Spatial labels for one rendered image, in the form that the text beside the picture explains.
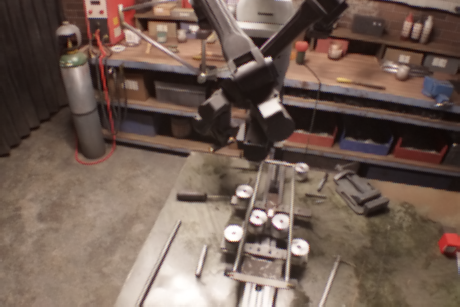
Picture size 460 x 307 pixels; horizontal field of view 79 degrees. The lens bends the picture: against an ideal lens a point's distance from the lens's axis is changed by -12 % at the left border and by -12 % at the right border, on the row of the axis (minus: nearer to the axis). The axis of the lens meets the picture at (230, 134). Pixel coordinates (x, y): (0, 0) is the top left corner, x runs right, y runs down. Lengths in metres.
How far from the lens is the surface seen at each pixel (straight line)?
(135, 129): 2.72
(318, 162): 2.48
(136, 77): 2.42
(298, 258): 0.85
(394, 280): 1.00
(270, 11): 1.27
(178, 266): 0.90
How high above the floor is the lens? 1.64
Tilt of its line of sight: 35 degrees down
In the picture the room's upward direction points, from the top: 3 degrees clockwise
